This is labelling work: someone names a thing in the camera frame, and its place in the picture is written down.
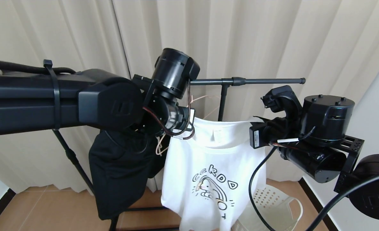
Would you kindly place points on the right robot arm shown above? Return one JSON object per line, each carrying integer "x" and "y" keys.
{"x": 327, "y": 118}

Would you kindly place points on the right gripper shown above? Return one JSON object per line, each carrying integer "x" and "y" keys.
{"x": 279, "y": 134}

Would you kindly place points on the black clothes rack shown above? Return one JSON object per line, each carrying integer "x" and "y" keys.
{"x": 266, "y": 81}

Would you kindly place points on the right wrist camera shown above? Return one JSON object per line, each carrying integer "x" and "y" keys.
{"x": 282, "y": 99}

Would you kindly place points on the beige curtain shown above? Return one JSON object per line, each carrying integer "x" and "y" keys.
{"x": 273, "y": 38}

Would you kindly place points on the black shorts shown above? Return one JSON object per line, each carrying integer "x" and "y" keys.
{"x": 119, "y": 179}

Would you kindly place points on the white laundry basket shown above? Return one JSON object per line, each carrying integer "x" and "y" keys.
{"x": 273, "y": 199}

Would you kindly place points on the pink clothes hanger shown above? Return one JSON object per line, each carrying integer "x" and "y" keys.
{"x": 157, "y": 148}
{"x": 208, "y": 97}

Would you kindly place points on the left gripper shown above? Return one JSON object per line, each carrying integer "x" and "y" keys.
{"x": 180, "y": 117}

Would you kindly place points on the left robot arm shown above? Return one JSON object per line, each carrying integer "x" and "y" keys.
{"x": 32, "y": 96}

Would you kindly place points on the white printed t-shirt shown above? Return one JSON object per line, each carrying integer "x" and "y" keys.
{"x": 208, "y": 166}

